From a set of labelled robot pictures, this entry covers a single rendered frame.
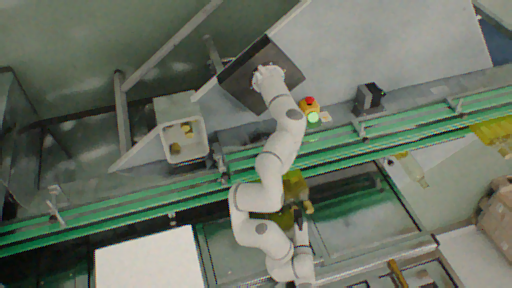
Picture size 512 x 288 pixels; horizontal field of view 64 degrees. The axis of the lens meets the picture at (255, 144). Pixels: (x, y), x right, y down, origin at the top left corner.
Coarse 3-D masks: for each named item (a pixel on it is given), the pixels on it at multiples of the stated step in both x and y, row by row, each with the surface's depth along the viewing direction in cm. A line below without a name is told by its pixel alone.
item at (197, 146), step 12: (180, 120) 154; (168, 132) 166; (180, 132) 168; (204, 132) 162; (168, 144) 170; (180, 144) 173; (192, 144) 174; (204, 144) 169; (168, 156) 166; (180, 156) 170; (192, 156) 170
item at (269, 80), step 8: (256, 72) 149; (264, 72) 149; (272, 72) 151; (280, 72) 154; (256, 80) 154; (264, 80) 149; (272, 80) 148; (280, 80) 149; (256, 88) 156; (264, 88) 148; (272, 88) 145; (280, 88) 145; (264, 96) 147; (272, 96) 143
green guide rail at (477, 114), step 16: (480, 112) 191; (496, 112) 190; (416, 128) 186; (432, 128) 185; (336, 144) 181; (352, 144) 180; (368, 144) 180; (304, 160) 175; (240, 176) 170; (256, 176) 171
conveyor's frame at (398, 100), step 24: (480, 72) 196; (504, 72) 196; (384, 96) 187; (408, 96) 186; (432, 96) 186; (456, 96) 186; (264, 120) 179; (336, 120) 177; (360, 120) 179; (240, 144) 170; (264, 144) 171; (144, 168) 175; (168, 168) 175; (192, 168) 174; (216, 168) 174; (48, 192) 168; (72, 192) 168; (96, 192) 167; (120, 192) 167; (24, 216) 161
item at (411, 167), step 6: (408, 150) 195; (396, 156) 197; (402, 156) 193; (408, 156) 192; (402, 162) 192; (408, 162) 190; (414, 162) 190; (408, 168) 188; (414, 168) 187; (420, 168) 187; (408, 174) 190; (414, 174) 186; (420, 174) 185; (414, 180) 187; (420, 180) 185; (426, 186) 183
